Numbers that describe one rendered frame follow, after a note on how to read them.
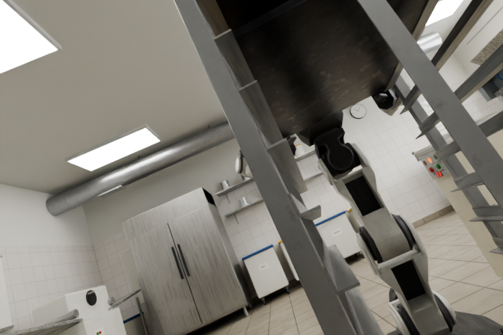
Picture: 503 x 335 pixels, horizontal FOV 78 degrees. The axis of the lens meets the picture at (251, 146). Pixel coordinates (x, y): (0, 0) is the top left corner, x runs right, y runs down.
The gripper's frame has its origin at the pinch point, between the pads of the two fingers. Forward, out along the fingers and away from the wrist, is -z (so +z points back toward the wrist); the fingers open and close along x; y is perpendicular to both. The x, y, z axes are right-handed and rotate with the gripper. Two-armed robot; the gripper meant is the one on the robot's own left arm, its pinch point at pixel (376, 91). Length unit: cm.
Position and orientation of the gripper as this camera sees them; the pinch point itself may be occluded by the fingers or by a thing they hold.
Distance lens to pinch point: 111.9
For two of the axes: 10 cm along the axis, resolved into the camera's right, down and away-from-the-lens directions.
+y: 6.7, -5.0, -5.5
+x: -4.0, -8.7, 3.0
